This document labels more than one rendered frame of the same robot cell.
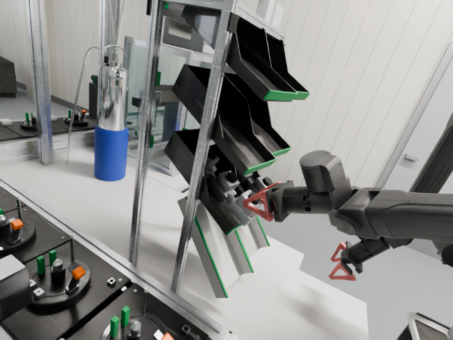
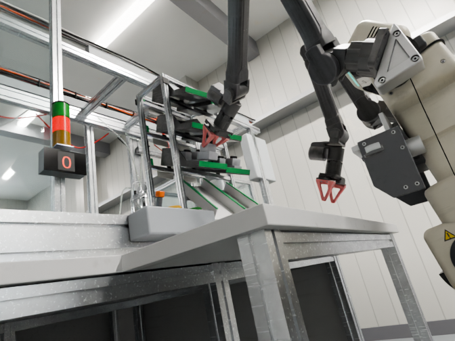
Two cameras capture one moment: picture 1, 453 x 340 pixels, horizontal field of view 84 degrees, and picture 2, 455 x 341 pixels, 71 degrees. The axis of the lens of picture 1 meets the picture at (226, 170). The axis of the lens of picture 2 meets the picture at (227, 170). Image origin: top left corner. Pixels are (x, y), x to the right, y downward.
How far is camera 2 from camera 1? 102 cm
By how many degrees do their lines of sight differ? 45
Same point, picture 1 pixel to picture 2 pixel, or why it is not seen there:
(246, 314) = not seen: hidden behind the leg
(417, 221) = (230, 59)
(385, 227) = (230, 75)
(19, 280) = (82, 157)
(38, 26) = (93, 193)
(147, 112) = (144, 142)
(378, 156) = not seen: outside the picture
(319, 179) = (214, 93)
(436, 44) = not seen: hidden behind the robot
